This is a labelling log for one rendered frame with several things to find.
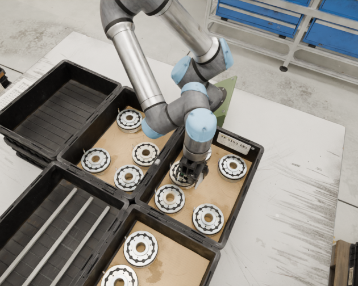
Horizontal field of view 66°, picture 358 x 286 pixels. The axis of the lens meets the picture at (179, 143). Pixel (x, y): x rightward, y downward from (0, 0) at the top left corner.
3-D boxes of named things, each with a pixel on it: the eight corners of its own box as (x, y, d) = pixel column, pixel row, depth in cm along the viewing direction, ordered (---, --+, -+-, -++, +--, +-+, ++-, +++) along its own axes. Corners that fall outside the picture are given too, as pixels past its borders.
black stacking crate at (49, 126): (71, 79, 126) (64, 59, 117) (125, 104, 120) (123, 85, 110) (3, 141, 105) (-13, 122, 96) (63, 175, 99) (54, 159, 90)
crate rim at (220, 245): (190, 117, 105) (190, 113, 103) (263, 150, 99) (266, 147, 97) (132, 204, 85) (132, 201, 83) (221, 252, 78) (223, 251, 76)
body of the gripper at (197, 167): (174, 178, 88) (175, 159, 78) (185, 158, 93) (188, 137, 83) (195, 188, 86) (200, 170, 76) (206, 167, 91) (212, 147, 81)
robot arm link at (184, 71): (186, 86, 128) (167, 64, 121) (210, 71, 122) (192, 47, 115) (184, 101, 120) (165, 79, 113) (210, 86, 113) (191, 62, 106)
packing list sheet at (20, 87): (20, 77, 140) (20, 76, 139) (58, 92, 136) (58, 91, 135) (-32, 122, 122) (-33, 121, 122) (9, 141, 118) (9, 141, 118)
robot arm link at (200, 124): (215, 104, 70) (221, 130, 65) (208, 129, 79) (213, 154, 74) (184, 104, 69) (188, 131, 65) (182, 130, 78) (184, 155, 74)
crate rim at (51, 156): (65, 62, 118) (64, 58, 116) (124, 88, 112) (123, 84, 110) (-11, 125, 97) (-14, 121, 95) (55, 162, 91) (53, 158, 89)
